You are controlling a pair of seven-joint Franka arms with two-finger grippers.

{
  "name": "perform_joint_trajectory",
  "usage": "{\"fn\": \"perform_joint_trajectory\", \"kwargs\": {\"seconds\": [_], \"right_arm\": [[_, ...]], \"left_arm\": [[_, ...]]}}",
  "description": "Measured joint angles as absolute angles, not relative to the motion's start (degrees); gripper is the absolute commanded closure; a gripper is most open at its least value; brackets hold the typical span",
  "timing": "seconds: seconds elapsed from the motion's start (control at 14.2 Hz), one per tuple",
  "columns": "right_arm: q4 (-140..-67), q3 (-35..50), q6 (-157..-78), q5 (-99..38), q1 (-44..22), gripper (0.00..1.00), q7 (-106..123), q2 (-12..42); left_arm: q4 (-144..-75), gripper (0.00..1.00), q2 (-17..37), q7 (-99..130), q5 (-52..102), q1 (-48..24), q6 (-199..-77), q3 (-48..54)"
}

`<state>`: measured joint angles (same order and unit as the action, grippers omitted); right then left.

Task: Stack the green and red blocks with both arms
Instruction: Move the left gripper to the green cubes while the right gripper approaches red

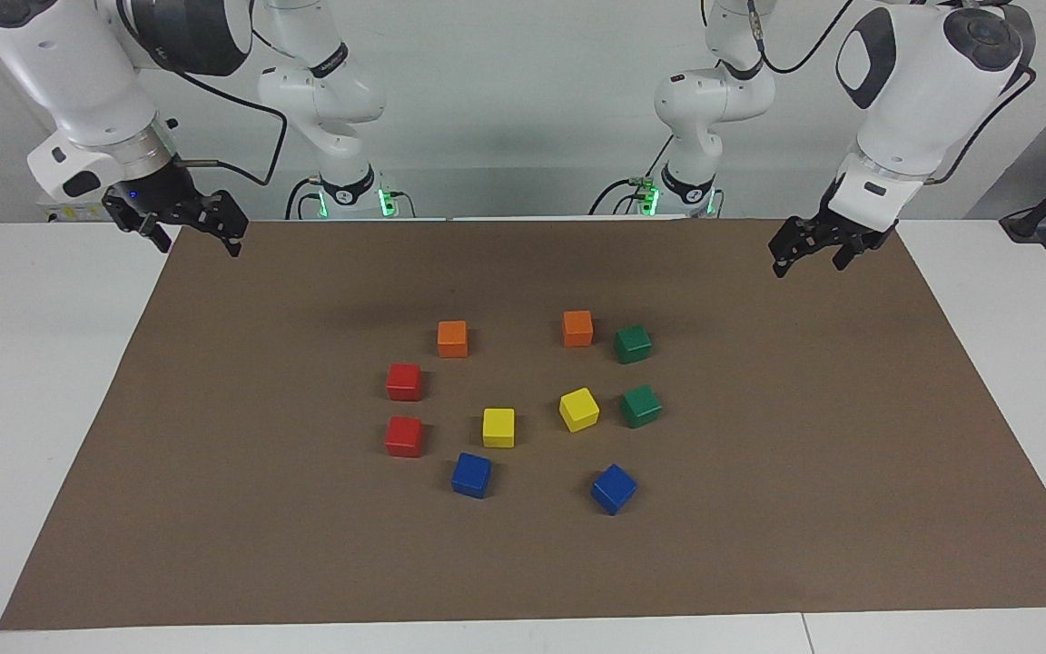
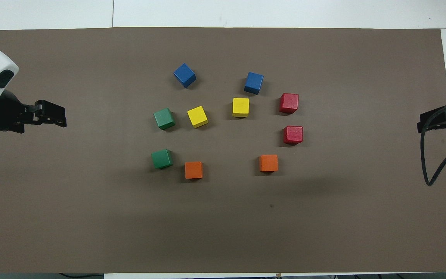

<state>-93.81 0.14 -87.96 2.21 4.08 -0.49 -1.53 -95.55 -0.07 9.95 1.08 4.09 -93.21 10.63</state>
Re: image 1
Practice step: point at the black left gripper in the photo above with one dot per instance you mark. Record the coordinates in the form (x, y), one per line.
(836, 227)

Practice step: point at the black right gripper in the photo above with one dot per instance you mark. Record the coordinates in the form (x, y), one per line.
(160, 195)

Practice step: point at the green cube block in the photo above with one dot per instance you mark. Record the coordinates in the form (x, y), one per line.
(632, 343)
(641, 405)

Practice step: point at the red cube block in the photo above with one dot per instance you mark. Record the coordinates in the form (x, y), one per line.
(404, 436)
(404, 381)

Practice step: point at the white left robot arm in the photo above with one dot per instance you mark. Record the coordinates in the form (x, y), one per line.
(904, 91)

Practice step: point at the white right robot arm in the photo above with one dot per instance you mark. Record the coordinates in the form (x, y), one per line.
(78, 82)

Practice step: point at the white box with yellow label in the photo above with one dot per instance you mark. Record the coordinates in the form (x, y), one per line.
(78, 213)

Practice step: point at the orange cube block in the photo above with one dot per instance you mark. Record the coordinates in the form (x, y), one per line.
(452, 338)
(577, 328)

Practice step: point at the brown table mat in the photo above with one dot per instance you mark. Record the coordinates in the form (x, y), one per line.
(759, 500)

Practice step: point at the yellow cube block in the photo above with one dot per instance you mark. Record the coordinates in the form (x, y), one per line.
(498, 427)
(578, 409)

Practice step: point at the blue cube block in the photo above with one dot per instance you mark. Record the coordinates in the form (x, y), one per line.
(471, 474)
(614, 488)

